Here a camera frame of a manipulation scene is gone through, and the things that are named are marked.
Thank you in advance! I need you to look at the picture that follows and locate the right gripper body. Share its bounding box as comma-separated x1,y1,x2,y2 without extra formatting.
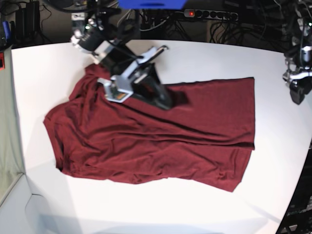
97,45,168,97

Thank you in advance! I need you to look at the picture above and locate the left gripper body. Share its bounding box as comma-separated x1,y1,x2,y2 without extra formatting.
282,45,312,88

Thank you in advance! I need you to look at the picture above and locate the dark red t-shirt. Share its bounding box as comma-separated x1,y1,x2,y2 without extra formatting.
43,64,255,192

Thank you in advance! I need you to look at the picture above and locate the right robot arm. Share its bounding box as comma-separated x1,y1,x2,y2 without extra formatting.
46,0,174,110

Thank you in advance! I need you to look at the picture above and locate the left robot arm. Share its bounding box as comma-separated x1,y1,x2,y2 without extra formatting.
275,0,312,105

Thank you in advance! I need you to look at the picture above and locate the blue box at top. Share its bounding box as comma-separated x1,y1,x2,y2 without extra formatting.
118,0,186,9

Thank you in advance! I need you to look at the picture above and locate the black power strip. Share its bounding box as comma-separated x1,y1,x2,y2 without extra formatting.
183,9,239,22

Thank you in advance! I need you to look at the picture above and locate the blue bottle left edge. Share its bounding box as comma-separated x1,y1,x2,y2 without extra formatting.
2,21,11,41

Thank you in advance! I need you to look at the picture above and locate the red black device left edge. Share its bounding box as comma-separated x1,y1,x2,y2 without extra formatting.
0,52,5,70

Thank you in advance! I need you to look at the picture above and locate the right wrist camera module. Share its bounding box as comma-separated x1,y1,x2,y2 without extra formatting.
103,81,133,103

